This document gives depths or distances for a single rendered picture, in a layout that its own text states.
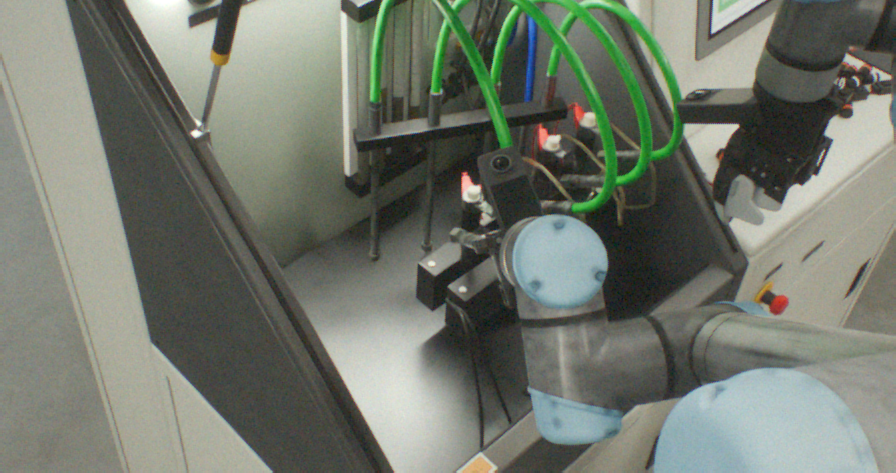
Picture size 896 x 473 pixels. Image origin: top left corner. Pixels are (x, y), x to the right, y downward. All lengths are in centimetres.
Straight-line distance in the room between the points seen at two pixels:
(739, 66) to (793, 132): 69
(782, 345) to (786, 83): 38
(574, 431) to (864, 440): 42
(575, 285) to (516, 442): 52
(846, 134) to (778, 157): 72
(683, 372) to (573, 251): 15
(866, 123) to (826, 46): 83
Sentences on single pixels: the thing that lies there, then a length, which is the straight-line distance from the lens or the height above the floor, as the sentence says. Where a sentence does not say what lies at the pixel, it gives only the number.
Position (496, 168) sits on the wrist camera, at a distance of 105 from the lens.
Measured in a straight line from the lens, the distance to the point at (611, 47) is 131.
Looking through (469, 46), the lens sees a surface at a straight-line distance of 113.
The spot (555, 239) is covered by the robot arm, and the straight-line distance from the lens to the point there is 84.
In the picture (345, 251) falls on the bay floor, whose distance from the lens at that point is 169.
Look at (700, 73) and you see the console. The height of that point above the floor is 108.
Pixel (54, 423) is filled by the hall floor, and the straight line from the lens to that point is 259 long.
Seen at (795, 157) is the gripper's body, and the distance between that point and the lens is 115.
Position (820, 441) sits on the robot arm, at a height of 168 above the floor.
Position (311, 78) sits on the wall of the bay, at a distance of 147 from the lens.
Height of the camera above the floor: 207
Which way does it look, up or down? 45 degrees down
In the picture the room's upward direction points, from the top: 5 degrees clockwise
